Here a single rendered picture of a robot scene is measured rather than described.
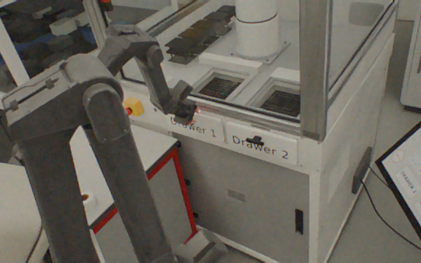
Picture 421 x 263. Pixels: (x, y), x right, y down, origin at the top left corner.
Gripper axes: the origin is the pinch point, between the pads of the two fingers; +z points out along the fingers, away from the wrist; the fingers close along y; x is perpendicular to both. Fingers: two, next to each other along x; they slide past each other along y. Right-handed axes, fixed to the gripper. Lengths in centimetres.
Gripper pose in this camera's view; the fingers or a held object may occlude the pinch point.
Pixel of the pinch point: (196, 116)
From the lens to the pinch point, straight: 158.3
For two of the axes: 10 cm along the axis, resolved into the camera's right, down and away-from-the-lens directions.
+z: 4.8, 2.2, 8.5
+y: 3.4, -9.4, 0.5
